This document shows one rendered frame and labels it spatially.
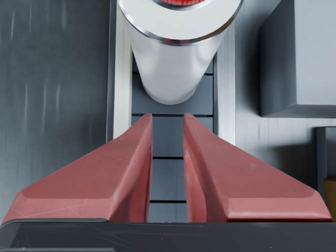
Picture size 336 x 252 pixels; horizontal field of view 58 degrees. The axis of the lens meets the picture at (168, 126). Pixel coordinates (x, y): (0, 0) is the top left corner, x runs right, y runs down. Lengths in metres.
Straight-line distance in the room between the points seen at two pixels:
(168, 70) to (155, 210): 0.15
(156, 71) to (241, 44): 0.20
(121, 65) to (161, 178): 0.10
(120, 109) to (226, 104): 0.09
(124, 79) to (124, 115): 0.03
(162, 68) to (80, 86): 0.19
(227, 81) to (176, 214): 0.13
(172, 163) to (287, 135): 0.14
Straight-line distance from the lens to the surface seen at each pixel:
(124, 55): 0.25
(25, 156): 0.35
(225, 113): 0.20
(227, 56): 0.20
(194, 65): 0.15
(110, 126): 0.28
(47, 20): 0.37
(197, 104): 0.28
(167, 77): 0.17
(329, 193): 0.33
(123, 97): 0.24
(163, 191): 0.27
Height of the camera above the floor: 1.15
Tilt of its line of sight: 85 degrees down
